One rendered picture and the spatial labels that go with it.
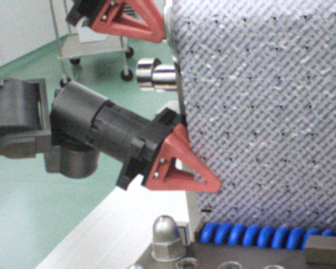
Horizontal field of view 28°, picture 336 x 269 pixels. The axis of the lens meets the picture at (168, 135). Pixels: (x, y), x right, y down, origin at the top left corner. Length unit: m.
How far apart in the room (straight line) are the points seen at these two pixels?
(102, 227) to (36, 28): 5.88
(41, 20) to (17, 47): 0.51
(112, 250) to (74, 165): 0.24
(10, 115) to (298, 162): 0.31
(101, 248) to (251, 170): 0.38
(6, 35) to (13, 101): 5.76
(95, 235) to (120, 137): 0.36
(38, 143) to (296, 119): 0.28
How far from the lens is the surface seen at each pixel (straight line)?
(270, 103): 0.69
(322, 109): 0.69
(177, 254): 0.72
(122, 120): 0.75
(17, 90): 0.77
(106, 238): 1.06
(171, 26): 0.70
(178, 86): 0.80
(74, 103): 0.76
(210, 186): 0.75
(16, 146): 0.75
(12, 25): 6.59
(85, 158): 0.81
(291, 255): 0.71
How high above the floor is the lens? 1.39
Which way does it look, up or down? 20 degrees down
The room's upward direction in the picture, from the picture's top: 8 degrees counter-clockwise
